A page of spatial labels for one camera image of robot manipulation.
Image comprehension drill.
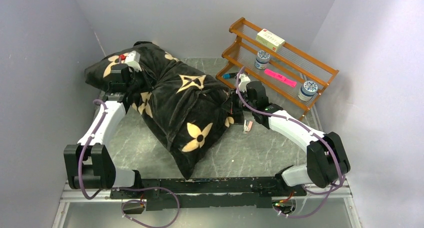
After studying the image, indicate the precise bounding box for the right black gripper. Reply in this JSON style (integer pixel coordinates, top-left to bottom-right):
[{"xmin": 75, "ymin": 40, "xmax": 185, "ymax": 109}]
[{"xmin": 222, "ymin": 87, "xmax": 257, "ymax": 114}]

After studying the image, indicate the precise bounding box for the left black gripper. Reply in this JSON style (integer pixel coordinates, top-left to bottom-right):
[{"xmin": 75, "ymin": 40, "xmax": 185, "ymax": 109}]
[{"xmin": 127, "ymin": 66, "xmax": 159, "ymax": 95}]

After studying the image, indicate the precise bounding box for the black pillowcase with beige flowers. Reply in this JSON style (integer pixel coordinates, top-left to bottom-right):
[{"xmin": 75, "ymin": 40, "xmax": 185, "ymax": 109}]
[{"xmin": 84, "ymin": 41, "xmax": 244, "ymax": 179}]

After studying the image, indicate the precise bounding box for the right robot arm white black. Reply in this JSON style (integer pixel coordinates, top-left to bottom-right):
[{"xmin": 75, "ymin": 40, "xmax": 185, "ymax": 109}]
[{"xmin": 232, "ymin": 81, "xmax": 351, "ymax": 196}]

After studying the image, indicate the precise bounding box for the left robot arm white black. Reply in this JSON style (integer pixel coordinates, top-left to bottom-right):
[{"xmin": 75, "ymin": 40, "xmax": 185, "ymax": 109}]
[{"xmin": 63, "ymin": 61, "xmax": 151, "ymax": 198}]

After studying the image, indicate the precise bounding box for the small pink white clip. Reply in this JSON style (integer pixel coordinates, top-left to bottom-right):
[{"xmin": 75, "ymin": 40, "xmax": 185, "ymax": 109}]
[{"xmin": 243, "ymin": 120, "xmax": 253, "ymax": 134}]

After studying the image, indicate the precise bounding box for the blue marker pen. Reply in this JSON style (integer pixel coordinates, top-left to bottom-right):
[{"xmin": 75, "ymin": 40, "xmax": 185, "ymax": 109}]
[{"xmin": 222, "ymin": 72, "xmax": 238, "ymax": 79}]

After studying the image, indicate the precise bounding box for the white jar blue lid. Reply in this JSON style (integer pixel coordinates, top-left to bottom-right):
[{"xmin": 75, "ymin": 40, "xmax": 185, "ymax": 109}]
[
  {"xmin": 254, "ymin": 50, "xmax": 271, "ymax": 70},
  {"xmin": 297, "ymin": 80, "xmax": 318, "ymax": 101}
]

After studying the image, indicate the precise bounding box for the pink flat plastic item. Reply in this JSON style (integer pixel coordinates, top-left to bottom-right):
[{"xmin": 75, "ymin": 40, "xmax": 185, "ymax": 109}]
[{"xmin": 264, "ymin": 69, "xmax": 297, "ymax": 88}]

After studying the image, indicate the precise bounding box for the wooden two-tier shelf rack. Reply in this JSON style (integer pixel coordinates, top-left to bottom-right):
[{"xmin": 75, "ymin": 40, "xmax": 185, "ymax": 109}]
[{"xmin": 215, "ymin": 17, "xmax": 339, "ymax": 120}]

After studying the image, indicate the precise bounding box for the white cardboard box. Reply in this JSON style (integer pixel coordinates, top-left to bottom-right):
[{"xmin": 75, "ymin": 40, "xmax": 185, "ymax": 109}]
[{"xmin": 255, "ymin": 29, "xmax": 286, "ymax": 52}]

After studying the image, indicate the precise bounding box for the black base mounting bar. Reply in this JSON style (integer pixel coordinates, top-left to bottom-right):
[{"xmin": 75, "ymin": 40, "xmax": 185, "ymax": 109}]
[{"xmin": 109, "ymin": 177, "xmax": 306, "ymax": 211}]

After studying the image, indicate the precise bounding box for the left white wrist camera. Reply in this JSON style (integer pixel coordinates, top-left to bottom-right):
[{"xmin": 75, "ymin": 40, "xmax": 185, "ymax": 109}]
[{"xmin": 118, "ymin": 50, "xmax": 142, "ymax": 72}]

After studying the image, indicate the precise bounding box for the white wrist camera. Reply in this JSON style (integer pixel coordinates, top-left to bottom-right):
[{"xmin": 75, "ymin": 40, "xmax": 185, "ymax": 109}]
[
  {"xmin": 118, "ymin": 50, "xmax": 142, "ymax": 72},
  {"xmin": 237, "ymin": 73, "xmax": 251, "ymax": 92}
]

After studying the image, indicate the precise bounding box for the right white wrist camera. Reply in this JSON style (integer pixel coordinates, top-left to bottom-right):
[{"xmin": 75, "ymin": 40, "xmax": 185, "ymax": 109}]
[{"xmin": 237, "ymin": 73, "xmax": 251, "ymax": 92}]

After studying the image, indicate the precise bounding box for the aluminium frame rail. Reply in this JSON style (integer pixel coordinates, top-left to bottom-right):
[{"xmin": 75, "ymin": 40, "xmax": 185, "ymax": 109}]
[{"xmin": 53, "ymin": 177, "xmax": 362, "ymax": 228}]

